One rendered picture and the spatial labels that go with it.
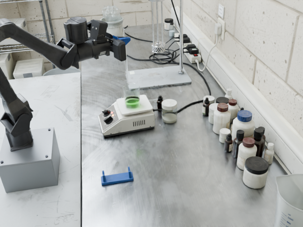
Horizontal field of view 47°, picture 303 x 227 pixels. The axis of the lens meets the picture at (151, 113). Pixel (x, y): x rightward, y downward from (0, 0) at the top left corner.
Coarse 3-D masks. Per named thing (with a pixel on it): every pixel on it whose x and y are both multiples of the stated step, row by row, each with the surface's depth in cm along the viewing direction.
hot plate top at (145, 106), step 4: (140, 96) 136; (144, 96) 135; (116, 100) 134; (120, 100) 133; (140, 100) 133; (144, 100) 133; (148, 100) 133; (120, 104) 131; (144, 104) 130; (148, 104) 130; (120, 108) 128; (124, 108) 128; (140, 108) 128; (144, 108) 128; (148, 108) 128; (152, 108) 128; (120, 112) 127; (124, 112) 126; (128, 112) 126; (132, 112) 126; (136, 112) 126; (140, 112) 127
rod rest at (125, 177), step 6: (102, 174) 106; (114, 174) 109; (120, 174) 109; (126, 174) 109; (132, 174) 109; (102, 180) 107; (108, 180) 107; (114, 180) 107; (120, 180) 107; (126, 180) 107; (132, 180) 107
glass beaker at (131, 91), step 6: (126, 84) 128; (132, 84) 128; (126, 90) 128; (132, 90) 129; (138, 90) 125; (126, 96) 125; (132, 96) 124; (138, 96) 126; (126, 102) 126; (132, 102) 125; (138, 102) 127; (126, 108) 128; (132, 108) 127
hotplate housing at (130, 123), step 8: (144, 112) 129; (152, 112) 129; (120, 120) 126; (128, 120) 126; (136, 120) 127; (144, 120) 128; (152, 120) 129; (112, 128) 126; (120, 128) 127; (128, 128) 128; (136, 128) 129; (144, 128) 130; (104, 136) 127
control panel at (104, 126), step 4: (108, 108) 136; (112, 108) 134; (100, 116) 135; (112, 116) 130; (116, 116) 128; (100, 120) 133; (116, 120) 126; (104, 124) 129; (108, 124) 127; (104, 128) 127
